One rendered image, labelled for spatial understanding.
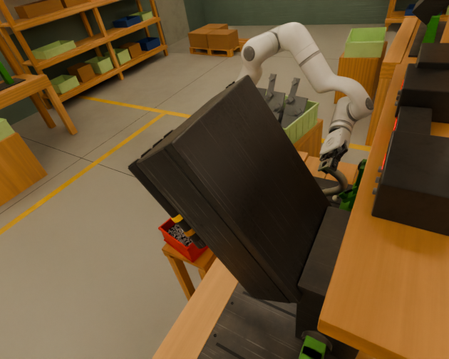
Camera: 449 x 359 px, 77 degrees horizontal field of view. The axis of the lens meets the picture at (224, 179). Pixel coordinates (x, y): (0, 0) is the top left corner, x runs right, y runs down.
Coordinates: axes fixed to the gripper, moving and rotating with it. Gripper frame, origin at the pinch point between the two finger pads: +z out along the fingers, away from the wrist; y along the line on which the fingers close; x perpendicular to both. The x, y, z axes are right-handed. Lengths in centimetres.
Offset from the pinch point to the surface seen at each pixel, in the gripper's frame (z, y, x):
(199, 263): 45, -56, -12
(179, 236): 37, -60, -26
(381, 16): -618, -256, 207
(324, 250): 34.0, 12.1, -2.7
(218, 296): 55, -32, -8
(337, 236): 28.3, 12.2, 0.2
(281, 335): 58, -13, 10
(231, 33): -430, -370, -50
